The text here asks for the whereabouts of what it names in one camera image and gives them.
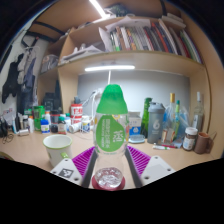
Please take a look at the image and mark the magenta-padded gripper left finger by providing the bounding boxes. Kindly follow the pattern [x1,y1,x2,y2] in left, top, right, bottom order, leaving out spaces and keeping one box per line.
[50,146,99,189]

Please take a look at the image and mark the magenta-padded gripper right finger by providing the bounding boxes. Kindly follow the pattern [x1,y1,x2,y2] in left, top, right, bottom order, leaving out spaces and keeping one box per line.
[124,145,176,189]

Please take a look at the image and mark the clear bottle green cap label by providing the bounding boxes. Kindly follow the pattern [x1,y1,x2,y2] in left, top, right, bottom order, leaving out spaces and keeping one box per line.
[93,83,130,189]

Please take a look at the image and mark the small white tube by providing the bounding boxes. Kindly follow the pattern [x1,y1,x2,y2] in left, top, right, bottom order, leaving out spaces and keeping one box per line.
[152,143,172,150]

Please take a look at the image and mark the light blue shallow dish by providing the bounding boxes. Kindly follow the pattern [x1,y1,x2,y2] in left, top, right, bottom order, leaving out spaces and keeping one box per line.
[128,134,146,144]

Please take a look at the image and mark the brown jar white lid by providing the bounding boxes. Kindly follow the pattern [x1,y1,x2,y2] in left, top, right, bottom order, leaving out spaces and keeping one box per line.
[182,126,199,152]

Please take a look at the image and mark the grey shaker bottle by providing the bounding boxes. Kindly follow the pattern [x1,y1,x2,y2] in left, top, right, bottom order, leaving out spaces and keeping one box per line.
[146,101,166,144]

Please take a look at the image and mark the small white bottle blue label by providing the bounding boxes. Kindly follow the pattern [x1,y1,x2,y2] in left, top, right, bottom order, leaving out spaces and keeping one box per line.
[40,119,51,134]

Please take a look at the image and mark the brown ceramic mug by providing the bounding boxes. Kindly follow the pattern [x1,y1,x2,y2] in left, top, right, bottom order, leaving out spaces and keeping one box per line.
[194,131,214,154]

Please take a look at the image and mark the blue and white box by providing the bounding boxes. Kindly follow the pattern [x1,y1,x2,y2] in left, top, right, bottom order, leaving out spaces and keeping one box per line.
[127,111,143,137]

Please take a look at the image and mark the dark green bottle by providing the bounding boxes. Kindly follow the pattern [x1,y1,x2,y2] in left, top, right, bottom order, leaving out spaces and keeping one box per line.
[140,97,153,138]

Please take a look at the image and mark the red and white can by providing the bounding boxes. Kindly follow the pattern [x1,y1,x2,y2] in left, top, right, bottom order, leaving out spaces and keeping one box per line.
[70,103,83,125]

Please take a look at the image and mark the green plastic container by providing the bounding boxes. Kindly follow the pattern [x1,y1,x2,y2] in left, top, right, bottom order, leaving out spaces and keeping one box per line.
[33,105,45,131]

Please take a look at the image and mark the clear glass bottle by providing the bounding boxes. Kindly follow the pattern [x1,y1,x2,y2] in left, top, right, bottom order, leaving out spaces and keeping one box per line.
[192,91,205,134]

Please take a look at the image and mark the white desk lamp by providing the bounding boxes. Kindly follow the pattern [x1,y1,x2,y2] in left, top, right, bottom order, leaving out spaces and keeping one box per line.
[79,69,113,111]

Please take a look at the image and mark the hanging dark clothes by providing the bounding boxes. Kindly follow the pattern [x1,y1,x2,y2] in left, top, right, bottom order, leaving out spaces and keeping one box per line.
[1,46,38,104]

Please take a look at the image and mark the under-shelf light bar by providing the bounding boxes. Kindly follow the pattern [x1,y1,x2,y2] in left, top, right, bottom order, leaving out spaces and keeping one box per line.
[84,64,136,72]

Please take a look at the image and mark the ceiling light tube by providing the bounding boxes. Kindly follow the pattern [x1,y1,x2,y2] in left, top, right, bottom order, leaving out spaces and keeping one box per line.
[89,0,108,19]

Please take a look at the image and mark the white mug green handle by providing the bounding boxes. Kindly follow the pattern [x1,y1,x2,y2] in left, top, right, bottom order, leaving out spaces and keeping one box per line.
[42,134,74,168]

